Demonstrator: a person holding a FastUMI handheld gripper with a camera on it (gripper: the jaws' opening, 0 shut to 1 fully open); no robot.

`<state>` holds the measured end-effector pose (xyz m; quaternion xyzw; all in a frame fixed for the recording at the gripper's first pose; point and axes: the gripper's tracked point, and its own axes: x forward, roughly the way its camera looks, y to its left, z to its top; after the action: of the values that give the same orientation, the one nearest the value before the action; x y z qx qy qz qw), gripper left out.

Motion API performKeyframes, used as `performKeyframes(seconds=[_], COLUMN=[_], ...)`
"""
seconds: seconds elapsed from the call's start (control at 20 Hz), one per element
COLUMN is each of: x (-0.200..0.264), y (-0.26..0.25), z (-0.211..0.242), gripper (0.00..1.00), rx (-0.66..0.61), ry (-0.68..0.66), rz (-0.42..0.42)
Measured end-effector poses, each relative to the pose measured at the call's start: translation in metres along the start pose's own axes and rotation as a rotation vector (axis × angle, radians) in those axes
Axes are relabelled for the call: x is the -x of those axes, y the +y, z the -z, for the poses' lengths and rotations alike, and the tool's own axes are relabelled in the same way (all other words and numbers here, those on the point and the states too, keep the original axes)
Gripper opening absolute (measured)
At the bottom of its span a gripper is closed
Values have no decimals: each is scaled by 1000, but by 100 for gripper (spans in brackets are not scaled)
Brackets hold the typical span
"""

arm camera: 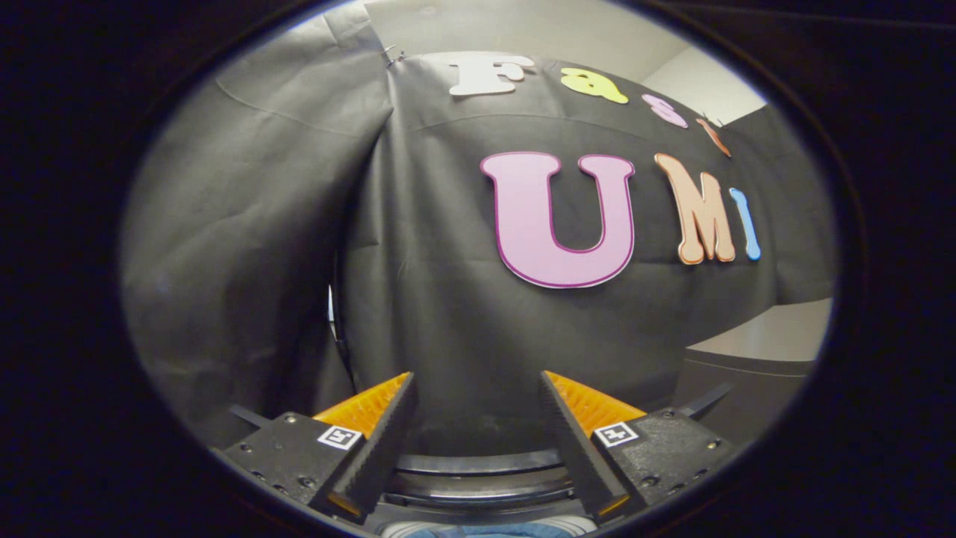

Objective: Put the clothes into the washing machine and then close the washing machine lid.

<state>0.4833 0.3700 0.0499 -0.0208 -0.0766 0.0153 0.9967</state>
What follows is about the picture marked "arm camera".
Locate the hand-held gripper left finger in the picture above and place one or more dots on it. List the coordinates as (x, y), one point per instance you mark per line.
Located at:
(377, 456)

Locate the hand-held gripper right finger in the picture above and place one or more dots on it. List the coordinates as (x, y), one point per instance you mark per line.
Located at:
(579, 456)

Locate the grey washing machine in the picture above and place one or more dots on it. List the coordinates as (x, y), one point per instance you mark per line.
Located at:
(407, 528)

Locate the light blue shirt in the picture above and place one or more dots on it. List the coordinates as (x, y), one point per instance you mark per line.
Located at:
(508, 531)

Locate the black backdrop cloth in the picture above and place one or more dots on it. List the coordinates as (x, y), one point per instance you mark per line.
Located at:
(261, 224)

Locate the beige cabinet with dark frame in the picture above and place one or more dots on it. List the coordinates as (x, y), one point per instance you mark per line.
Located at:
(754, 344)

